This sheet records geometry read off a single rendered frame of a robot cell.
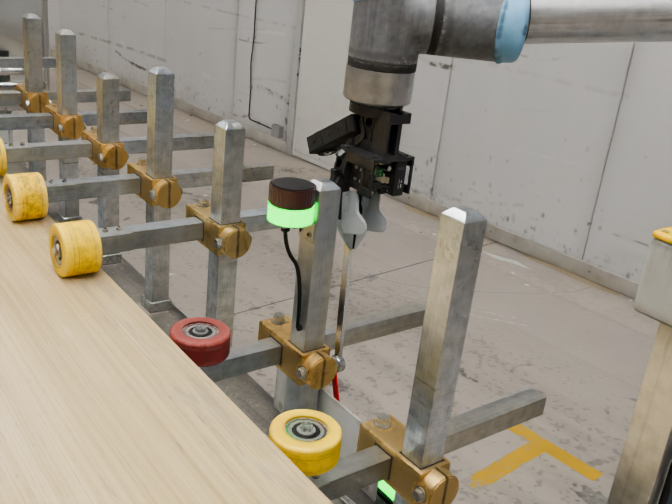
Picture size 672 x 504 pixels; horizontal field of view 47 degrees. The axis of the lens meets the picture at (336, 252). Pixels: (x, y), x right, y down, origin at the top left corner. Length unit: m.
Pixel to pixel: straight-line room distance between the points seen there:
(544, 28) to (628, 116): 2.64
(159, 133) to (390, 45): 0.57
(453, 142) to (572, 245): 0.89
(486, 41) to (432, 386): 0.43
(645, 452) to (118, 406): 0.54
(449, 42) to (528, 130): 3.08
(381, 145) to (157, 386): 0.41
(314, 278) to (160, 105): 0.51
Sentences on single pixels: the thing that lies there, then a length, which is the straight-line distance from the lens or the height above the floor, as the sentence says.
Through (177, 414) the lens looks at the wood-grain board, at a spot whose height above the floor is 0.90.
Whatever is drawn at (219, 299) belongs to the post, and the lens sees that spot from 1.29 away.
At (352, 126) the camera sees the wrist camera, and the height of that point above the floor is 1.18.
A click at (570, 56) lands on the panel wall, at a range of 3.93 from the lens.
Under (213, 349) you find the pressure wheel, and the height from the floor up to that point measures 0.90.
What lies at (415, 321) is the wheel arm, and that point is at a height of 0.84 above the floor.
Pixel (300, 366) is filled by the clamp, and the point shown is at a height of 0.85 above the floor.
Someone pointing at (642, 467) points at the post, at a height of 1.01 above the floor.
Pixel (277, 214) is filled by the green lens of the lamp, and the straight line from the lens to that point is 0.97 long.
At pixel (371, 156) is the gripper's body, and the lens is 1.01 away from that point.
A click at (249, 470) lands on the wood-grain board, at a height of 0.90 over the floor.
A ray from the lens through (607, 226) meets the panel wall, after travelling 3.89.
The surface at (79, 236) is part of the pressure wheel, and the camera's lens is 1.18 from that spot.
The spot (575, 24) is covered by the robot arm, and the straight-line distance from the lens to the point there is 1.17.
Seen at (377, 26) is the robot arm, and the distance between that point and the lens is 0.98.
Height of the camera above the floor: 1.40
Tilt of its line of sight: 22 degrees down
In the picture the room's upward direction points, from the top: 6 degrees clockwise
